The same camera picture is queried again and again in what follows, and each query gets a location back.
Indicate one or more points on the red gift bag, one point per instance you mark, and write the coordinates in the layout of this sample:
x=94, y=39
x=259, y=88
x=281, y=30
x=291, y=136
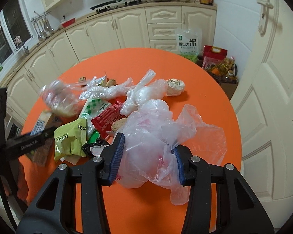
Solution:
x=212, y=55

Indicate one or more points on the medium ginger piece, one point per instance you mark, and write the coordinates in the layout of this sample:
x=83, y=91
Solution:
x=107, y=84

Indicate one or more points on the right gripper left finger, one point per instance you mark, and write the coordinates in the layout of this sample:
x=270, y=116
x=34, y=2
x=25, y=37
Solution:
x=53, y=208

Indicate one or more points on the yellow green snack bag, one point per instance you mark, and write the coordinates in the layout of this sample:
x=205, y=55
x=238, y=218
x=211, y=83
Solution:
x=70, y=138

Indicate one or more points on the white door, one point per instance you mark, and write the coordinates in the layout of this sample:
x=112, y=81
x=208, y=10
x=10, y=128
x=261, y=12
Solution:
x=263, y=103

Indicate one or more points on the red snack wrapper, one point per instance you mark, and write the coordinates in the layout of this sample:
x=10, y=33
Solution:
x=103, y=122

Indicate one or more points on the sink faucet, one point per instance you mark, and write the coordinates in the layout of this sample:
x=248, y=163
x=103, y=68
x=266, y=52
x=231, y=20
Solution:
x=20, y=44

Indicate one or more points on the door handle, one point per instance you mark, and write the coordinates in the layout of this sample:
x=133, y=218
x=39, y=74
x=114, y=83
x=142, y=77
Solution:
x=266, y=6

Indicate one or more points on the pink printed plastic bag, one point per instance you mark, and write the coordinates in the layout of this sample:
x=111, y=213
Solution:
x=151, y=134

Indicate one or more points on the brown milk carton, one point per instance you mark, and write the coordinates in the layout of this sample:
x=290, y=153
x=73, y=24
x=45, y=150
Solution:
x=45, y=127

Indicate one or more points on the white rice bag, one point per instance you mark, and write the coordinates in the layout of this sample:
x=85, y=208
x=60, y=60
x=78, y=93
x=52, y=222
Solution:
x=189, y=43

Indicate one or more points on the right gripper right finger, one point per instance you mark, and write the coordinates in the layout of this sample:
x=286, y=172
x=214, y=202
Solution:
x=238, y=209

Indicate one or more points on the brown cardboard box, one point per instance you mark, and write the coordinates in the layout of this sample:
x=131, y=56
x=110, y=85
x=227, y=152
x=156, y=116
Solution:
x=229, y=86

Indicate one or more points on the lower kitchen cabinets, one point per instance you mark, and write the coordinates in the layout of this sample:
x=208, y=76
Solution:
x=145, y=26

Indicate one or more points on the clear bag with bread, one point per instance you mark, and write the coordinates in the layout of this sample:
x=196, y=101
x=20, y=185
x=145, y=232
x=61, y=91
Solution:
x=60, y=99

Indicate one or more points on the black plastic bag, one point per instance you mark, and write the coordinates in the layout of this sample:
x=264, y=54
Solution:
x=95, y=148

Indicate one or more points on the small ginger piece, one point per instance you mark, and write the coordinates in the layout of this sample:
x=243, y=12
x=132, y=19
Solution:
x=82, y=79

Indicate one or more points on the white rolled plastic bag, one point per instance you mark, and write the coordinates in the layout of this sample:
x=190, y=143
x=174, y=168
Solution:
x=143, y=92

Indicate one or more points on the gas stove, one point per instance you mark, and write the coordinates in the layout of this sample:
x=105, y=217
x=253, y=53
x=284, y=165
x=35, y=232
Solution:
x=112, y=5

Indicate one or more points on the hanging utensil rack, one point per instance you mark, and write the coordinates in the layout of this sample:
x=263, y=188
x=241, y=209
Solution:
x=42, y=26

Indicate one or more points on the crumpled paper ball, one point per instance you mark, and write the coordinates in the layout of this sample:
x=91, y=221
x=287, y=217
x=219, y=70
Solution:
x=175, y=87

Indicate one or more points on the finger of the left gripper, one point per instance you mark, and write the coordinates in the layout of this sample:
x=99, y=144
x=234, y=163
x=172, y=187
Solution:
x=26, y=143

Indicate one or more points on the kitchen window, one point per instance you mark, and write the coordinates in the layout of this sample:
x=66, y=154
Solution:
x=12, y=24

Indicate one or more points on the red basin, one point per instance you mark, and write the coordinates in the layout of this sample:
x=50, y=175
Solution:
x=68, y=22

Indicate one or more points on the green checkered wrapper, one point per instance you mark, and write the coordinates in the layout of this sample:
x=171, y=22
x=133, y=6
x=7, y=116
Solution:
x=91, y=109

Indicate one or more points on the clear twisted plastic wrapper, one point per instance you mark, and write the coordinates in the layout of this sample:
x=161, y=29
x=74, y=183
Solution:
x=95, y=91

